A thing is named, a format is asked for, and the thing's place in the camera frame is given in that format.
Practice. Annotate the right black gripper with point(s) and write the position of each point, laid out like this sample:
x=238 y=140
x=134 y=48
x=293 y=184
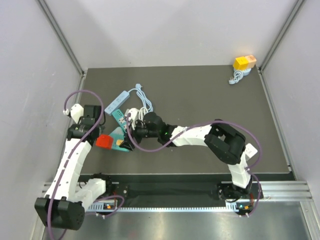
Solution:
x=128 y=145

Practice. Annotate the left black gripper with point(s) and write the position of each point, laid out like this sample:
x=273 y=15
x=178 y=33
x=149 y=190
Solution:
x=79 y=121

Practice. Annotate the teal triangular power strip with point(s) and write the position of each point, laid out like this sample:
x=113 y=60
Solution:
x=118 y=136

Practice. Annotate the red plug adapter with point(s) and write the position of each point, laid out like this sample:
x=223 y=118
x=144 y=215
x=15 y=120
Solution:
x=105 y=141

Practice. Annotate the orange plug adapter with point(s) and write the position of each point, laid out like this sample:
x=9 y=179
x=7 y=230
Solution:
x=120 y=143

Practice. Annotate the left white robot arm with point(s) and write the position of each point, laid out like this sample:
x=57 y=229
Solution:
x=64 y=206

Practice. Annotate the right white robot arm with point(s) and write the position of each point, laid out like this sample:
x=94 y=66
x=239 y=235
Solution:
x=226 y=143

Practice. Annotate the white cube plug adapter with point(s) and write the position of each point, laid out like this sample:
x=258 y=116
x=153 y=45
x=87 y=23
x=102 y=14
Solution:
x=250 y=151

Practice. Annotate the yellow cube socket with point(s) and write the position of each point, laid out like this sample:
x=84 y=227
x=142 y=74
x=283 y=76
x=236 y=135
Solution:
x=240 y=63

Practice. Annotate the orange cube socket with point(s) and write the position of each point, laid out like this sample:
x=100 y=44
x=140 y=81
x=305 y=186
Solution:
x=251 y=61

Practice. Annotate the teal rectangular power strip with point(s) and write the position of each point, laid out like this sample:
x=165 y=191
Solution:
x=120 y=119

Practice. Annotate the light blue power strip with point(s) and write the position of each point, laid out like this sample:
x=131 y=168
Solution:
x=117 y=102

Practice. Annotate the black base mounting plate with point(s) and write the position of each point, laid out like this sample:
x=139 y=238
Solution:
x=215 y=190

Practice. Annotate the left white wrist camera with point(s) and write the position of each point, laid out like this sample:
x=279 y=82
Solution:
x=75 y=112

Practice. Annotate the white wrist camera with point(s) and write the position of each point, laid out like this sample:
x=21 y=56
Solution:
x=131 y=116
x=75 y=112

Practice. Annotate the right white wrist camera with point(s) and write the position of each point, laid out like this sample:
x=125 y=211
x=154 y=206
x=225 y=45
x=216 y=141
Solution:
x=131 y=116

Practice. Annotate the grey slotted cable duct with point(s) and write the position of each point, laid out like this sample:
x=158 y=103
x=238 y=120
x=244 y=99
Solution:
x=99 y=208

